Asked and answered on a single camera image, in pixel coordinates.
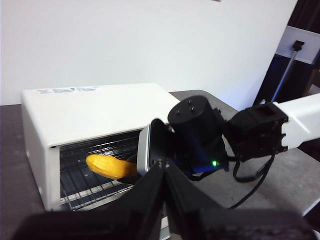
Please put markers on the label sticker with red mark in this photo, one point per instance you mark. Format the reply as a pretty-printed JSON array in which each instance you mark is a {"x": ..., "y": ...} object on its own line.
[{"x": 43, "y": 91}]

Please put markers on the white printed label sticker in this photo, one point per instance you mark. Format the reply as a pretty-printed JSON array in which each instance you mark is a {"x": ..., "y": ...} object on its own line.
[
  {"x": 63, "y": 90},
  {"x": 86, "y": 88}
]

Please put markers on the cream Toshiba toaster oven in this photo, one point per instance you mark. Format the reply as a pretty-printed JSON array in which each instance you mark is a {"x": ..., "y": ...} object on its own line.
[{"x": 87, "y": 112}]

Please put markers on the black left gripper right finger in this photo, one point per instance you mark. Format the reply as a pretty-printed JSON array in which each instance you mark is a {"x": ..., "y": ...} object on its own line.
[{"x": 225, "y": 225}]

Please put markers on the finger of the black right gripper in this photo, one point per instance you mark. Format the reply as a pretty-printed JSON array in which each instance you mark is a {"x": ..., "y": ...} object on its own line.
[
  {"x": 130, "y": 180},
  {"x": 133, "y": 159}
]

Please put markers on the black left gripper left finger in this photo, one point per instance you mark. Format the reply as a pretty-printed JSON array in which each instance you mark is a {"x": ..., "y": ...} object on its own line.
[{"x": 100, "y": 225}]

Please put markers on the white board panel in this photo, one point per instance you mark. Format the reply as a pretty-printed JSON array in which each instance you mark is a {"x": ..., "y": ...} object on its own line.
[{"x": 306, "y": 42}]

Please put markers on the yellow corn cob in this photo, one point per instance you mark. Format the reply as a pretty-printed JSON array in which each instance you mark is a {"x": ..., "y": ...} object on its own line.
[{"x": 110, "y": 166}]

